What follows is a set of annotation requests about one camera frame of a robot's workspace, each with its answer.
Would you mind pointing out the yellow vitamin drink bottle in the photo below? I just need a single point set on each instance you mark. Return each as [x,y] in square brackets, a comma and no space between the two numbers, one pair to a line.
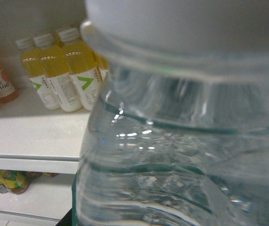
[30,61]

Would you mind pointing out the yellow lemon tea bottle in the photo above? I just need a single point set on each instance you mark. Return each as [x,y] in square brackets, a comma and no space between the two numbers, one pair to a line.
[13,181]

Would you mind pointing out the green-label water bottle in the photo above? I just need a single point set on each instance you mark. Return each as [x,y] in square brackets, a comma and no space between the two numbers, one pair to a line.
[179,134]

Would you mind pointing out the white upper shelf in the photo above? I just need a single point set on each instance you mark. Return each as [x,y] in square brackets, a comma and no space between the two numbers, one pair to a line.
[33,138]

